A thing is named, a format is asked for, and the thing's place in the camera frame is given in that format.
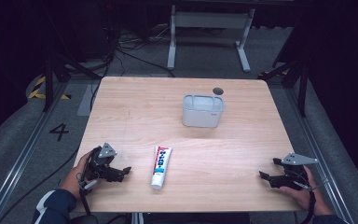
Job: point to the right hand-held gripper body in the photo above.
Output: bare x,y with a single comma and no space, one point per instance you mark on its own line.
292,174

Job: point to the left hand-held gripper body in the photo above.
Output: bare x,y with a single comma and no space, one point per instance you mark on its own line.
101,161

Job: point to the white toothpaste tube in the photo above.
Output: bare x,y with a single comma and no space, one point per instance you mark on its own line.
161,168

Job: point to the grey plastic container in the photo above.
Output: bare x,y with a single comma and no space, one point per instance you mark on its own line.
202,110

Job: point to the person's right hand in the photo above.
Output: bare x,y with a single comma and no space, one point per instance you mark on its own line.
313,194

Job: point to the person's left hand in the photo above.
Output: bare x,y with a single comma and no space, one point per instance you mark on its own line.
74,179

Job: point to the white table leg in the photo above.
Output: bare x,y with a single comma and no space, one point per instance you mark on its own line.
136,218

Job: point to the black metal stand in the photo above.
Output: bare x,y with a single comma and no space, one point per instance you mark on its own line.
48,81
301,84

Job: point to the yellow black floor tape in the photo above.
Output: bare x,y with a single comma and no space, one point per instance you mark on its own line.
37,91

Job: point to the aluminium floor rail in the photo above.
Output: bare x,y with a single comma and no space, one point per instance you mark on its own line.
21,155
317,146

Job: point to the white metal desk frame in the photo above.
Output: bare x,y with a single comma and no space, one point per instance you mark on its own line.
211,20

